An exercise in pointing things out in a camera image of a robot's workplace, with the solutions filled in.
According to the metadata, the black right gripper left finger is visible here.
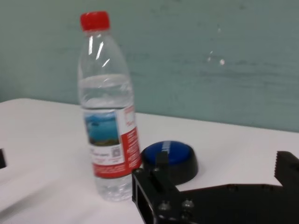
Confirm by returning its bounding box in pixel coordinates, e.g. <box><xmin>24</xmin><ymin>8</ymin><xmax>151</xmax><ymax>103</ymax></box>
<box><xmin>132</xmin><ymin>151</ymin><xmax>180</xmax><ymax>224</ymax></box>

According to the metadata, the clear water bottle red cap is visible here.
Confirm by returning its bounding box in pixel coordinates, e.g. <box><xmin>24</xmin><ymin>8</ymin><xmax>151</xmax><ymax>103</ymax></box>
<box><xmin>77</xmin><ymin>11</ymin><xmax>143</xmax><ymax>203</ymax></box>

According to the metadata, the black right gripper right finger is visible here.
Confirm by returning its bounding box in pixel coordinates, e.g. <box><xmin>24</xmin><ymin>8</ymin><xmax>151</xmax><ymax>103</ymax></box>
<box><xmin>273</xmin><ymin>151</ymin><xmax>299</xmax><ymax>187</ymax></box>

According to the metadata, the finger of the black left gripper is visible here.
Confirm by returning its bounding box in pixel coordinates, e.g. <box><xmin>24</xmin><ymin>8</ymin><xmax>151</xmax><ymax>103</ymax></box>
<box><xmin>0</xmin><ymin>148</ymin><xmax>7</xmax><ymax>168</ymax></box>

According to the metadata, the blue push button black base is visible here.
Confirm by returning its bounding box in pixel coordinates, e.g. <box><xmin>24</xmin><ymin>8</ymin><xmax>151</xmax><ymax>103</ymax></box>
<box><xmin>142</xmin><ymin>140</ymin><xmax>199</xmax><ymax>185</ymax></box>

